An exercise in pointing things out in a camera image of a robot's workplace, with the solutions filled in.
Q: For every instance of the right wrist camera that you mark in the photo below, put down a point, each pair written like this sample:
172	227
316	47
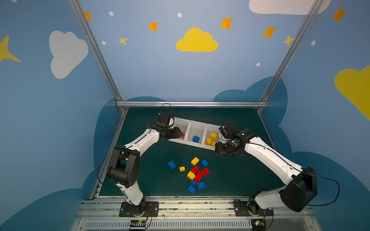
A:
228	130

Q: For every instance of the aluminium frame left post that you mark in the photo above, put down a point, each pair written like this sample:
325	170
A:
83	21

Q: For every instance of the left circuit board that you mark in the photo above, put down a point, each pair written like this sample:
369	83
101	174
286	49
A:
137	224

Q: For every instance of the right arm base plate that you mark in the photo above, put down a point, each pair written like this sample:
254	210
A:
245	208

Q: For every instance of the aluminium frame back bar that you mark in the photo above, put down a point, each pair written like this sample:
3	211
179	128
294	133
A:
191	104

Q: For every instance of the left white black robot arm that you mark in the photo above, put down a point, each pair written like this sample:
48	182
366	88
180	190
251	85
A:
124	167

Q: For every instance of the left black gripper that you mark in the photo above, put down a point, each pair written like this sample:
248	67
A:
176	133

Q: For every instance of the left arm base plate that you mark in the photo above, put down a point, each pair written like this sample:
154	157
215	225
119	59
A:
150	208

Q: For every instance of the aluminium frame right post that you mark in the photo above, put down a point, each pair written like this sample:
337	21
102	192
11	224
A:
301	33

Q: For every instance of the circuit board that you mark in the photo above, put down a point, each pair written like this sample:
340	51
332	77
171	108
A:
258	225
137	224

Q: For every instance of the aluminium frame post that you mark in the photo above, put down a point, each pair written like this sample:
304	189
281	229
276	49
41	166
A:
301	33
83	21

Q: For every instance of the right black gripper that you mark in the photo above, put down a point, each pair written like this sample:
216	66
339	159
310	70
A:
222	149

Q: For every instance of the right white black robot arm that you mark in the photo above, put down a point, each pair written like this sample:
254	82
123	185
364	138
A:
300	184

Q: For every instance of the white three-compartment bin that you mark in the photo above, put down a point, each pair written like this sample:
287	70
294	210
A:
194	128

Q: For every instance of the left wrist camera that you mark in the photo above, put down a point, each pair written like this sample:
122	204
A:
165	120

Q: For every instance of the red long lego brick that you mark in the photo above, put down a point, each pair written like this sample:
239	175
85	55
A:
198	177

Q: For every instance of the aluminium front rail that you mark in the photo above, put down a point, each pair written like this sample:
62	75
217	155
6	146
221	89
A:
213	213

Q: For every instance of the yellow lego brick studs up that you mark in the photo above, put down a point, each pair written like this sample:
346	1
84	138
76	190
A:
194	161

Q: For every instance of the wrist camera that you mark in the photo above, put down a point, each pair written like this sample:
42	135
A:
165	120
228	130

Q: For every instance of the right circuit board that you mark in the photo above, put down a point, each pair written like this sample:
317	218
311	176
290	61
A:
258	225

